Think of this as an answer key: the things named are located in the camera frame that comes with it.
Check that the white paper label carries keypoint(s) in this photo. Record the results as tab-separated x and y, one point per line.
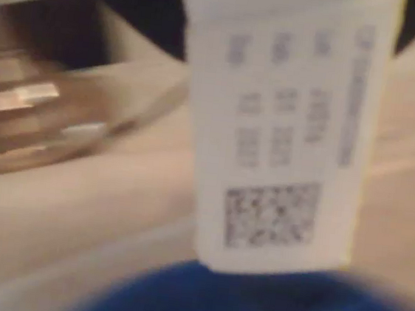
280	133

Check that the blue round object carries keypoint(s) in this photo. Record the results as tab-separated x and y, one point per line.
214	304

